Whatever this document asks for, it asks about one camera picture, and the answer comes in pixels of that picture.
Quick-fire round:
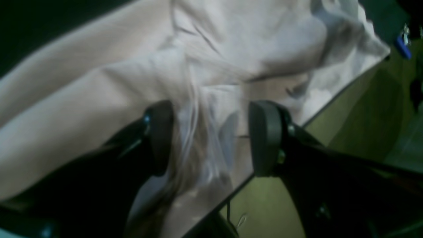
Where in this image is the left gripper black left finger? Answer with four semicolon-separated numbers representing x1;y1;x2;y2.
0;100;175;238

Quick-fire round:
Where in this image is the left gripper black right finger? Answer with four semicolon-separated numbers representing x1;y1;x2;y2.
248;100;423;238

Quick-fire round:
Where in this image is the pink T-shirt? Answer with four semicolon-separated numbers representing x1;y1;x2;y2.
1;0;390;238

